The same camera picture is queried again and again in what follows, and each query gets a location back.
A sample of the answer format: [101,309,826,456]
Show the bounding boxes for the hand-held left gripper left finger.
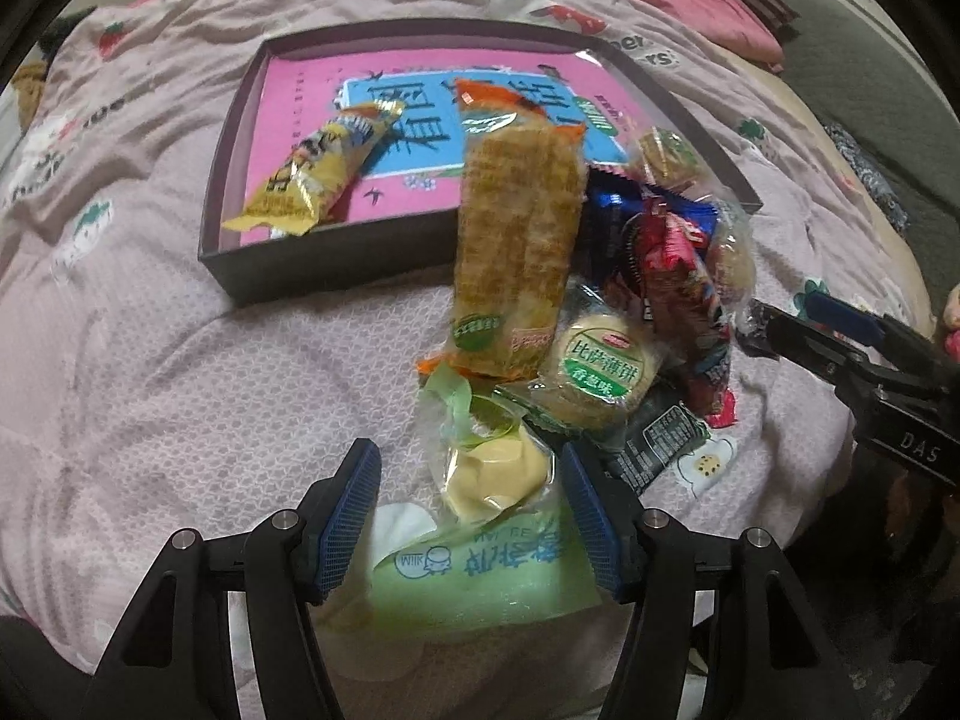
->
[94,439,383,720]

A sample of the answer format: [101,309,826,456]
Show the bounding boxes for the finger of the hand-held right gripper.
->
[802,291,947,385]
[737,300,872,392]

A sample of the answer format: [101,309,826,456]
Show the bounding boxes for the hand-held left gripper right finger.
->
[559,441,856,720]

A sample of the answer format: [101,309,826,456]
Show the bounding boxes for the clear plastic pastry packet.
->
[705,202,760,316]

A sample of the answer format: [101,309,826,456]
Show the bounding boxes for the pale green cake packet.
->
[367,360,602,620]

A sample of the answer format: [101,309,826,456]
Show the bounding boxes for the red snack packet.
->
[622,202,740,428]

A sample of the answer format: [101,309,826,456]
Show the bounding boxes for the round biscuit packet green label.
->
[499,281,676,436]

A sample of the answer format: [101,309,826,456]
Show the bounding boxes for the small clear cookie packet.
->
[628,127,702,192]

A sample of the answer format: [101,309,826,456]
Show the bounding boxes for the dark shallow cardboard box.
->
[197,17,764,308]

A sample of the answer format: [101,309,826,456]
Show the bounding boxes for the long orange cracker packet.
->
[416,79,587,380]

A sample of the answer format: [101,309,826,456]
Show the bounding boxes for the beige bed sheet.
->
[750,52,946,331]

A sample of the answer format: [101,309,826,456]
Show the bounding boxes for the black snack packet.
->
[600,382,740,497]

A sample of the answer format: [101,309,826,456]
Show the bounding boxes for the blue patterned cloth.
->
[821,120,912,233]

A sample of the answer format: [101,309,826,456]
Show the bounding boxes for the blue snack packet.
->
[581,165,721,293]

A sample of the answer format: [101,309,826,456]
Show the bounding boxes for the grey quilted mat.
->
[667,0,960,248]

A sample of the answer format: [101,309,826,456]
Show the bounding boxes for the pink strawberry print blanket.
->
[0,0,938,691]

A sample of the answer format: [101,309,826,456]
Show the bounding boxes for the dark striped cloth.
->
[720,0,800,35]

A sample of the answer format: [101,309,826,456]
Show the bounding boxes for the yellow snack packet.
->
[221,106,398,237]

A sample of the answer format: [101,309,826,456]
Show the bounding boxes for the pink and blue book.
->
[240,52,661,245]

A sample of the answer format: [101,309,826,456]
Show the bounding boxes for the brown plush toy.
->
[11,60,46,128]

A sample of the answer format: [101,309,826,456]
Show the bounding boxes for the black cloth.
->
[37,11,76,53]

